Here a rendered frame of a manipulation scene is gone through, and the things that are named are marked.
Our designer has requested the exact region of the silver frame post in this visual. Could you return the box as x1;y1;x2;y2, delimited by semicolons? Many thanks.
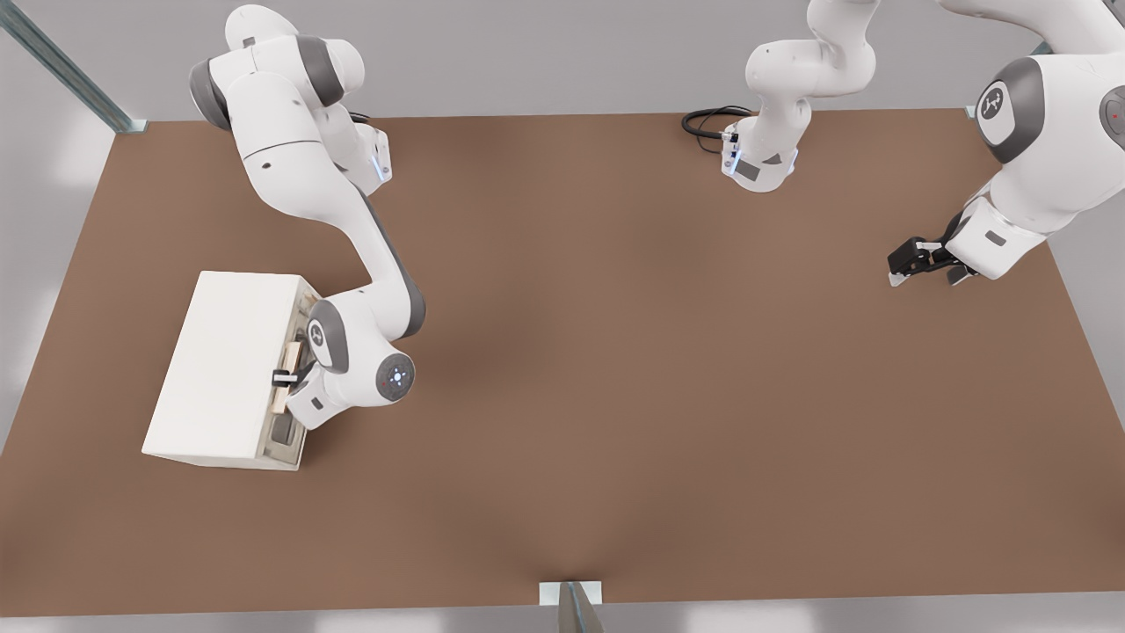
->
0;0;149;135
539;580;605;633

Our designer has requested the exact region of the white oven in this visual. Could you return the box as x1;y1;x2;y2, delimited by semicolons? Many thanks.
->
142;270;323;472

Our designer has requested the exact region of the pale oven door handle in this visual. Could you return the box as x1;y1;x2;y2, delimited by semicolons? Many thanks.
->
269;338;308;417

